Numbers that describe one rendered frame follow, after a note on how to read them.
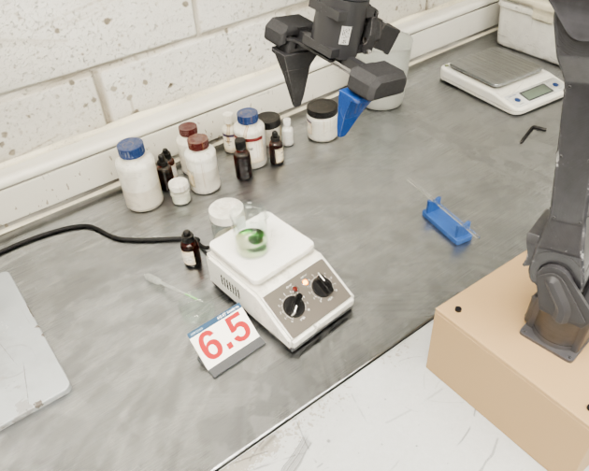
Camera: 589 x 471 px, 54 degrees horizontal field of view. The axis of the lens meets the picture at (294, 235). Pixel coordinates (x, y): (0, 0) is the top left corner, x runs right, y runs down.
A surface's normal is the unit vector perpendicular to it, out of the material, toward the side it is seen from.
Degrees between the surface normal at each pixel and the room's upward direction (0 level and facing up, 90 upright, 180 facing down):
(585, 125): 87
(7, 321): 0
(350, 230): 0
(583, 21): 87
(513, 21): 93
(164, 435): 0
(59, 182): 90
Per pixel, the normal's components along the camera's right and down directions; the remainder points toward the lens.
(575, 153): -0.62, 0.49
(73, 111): 0.61, 0.50
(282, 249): -0.04, -0.76
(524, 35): -0.80, 0.46
